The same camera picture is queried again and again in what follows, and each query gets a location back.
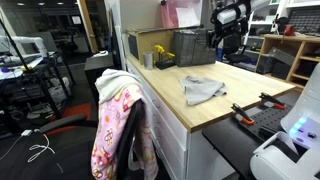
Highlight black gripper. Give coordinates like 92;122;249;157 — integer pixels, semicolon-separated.
207;18;243;49

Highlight white towel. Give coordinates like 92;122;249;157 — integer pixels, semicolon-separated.
94;68;143;104

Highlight grey towel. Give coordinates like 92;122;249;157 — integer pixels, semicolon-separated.
179;75;228;107

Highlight grey fabric tote basket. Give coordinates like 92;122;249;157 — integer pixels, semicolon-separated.
172;28;218;68

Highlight black swivel chair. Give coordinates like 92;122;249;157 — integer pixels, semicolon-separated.
222;31;253;66

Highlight white paper sheet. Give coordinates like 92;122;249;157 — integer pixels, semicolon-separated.
175;6;201;28

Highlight white shelving rack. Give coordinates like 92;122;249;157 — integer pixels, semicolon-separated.
229;0;291;56

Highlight pink plastic sheet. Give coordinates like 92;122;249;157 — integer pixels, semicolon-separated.
160;0;203;29

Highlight yellow flowers in black tray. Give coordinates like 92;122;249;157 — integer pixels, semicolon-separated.
154;44;177;71

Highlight tan box with dark panel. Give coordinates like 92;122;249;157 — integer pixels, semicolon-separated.
126;28;176;66

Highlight grey storage bin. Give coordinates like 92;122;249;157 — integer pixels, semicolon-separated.
268;47;296;67

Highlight metal cup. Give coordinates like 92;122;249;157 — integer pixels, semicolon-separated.
142;51;155;71

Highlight black storage bin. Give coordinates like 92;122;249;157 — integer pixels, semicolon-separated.
271;61;292;81

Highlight red tool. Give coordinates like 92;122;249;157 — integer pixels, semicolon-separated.
283;24;296;37

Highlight black orange bar clamp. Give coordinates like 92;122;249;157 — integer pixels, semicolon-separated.
230;102;255;126
258;92;287;110

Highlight wooden shelf unit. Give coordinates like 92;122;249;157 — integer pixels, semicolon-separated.
254;33;320;93

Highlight dark parts organiser rack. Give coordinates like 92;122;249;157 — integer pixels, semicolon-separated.
288;8;320;34

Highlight white drawer cabinet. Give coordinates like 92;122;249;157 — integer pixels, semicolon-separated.
125;59;234;180

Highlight small black cabinet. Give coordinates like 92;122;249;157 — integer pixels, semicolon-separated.
83;53;116;104

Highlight pink patterned blanket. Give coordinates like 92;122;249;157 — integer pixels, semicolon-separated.
90;83;160;180

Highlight black equipment cart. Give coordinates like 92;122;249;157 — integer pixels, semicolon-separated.
0;49;76;134

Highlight black mesh office chair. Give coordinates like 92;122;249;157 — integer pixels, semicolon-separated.
0;99;148;180

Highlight black tripod stand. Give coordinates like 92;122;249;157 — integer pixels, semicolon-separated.
0;18;32;72

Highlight wooden door frame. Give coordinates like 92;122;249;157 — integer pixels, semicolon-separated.
77;0;99;54

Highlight white charger cable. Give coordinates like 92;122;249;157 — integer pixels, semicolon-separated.
0;129;56;164

